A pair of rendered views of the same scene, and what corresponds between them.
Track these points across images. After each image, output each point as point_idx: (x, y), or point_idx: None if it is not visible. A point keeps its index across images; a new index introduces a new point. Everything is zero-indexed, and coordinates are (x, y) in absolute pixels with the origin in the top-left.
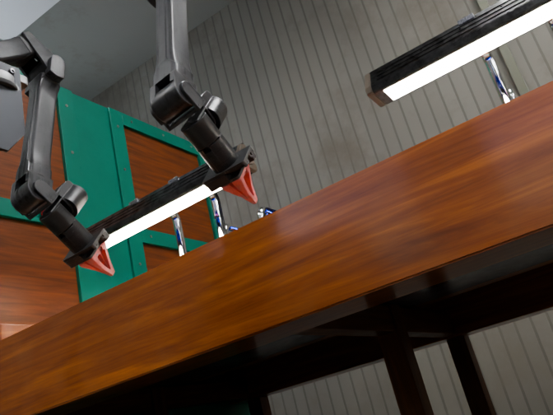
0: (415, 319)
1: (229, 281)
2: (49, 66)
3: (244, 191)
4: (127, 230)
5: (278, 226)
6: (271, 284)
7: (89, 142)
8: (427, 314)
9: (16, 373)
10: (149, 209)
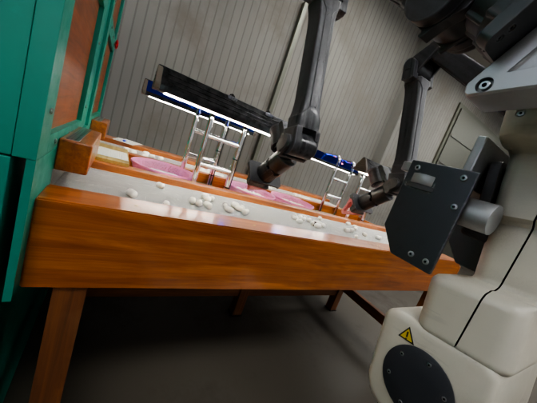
0: None
1: (344, 266)
2: (346, 5)
3: (352, 214)
4: (216, 113)
5: (370, 255)
6: (355, 275)
7: None
8: None
9: (180, 253)
10: (249, 124)
